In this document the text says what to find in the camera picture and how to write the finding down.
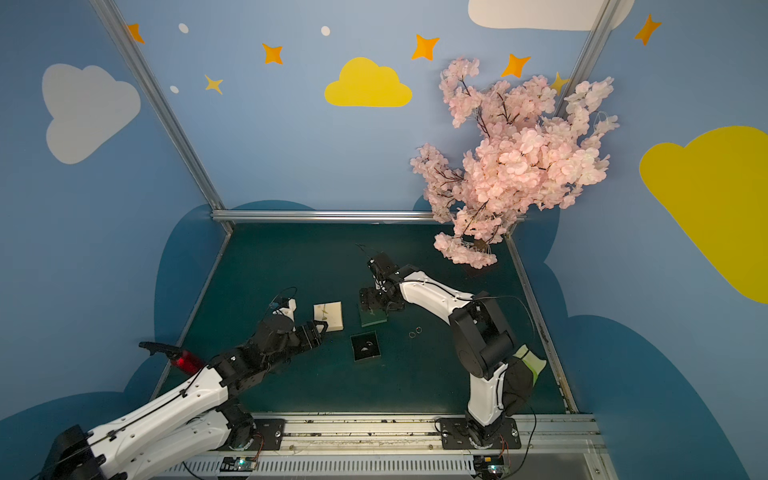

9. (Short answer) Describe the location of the white lift-off lid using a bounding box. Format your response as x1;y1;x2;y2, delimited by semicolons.
313;301;344;332

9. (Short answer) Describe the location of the green jewelry box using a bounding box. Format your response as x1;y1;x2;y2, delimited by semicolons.
359;304;388;328

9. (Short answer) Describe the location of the green jewelry box base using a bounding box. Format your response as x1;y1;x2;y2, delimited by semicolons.
350;331;381;362

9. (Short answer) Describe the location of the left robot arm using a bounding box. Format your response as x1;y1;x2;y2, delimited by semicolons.
37;313;328;479

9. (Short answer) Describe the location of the left green circuit board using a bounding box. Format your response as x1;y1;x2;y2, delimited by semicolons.
219;457;258;473

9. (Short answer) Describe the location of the green circuit board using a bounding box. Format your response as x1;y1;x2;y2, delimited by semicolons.
219;457;258;473
472;456;510;480

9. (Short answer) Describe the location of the light green cloth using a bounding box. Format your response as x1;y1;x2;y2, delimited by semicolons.
514;344;547;386

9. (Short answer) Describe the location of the pink cherry blossom tree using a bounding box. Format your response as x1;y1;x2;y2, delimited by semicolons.
410;58;619;269

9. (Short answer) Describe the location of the right green circuit board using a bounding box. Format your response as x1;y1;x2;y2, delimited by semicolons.
472;456;510;480

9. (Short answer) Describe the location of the front aluminium rail base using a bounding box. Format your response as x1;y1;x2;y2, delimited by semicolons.
148;414;617;479

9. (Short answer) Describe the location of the aluminium back frame rail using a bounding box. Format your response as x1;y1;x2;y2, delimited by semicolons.
211;210;435;224

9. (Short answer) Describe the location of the aluminium left frame post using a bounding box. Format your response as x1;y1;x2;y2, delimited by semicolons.
89;0;225;214

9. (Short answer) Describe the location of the aluminium frame post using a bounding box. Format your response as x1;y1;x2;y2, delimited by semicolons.
89;0;225;214
555;0;621;118

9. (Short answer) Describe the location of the aluminium right frame post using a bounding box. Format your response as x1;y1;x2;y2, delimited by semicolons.
555;0;621;118

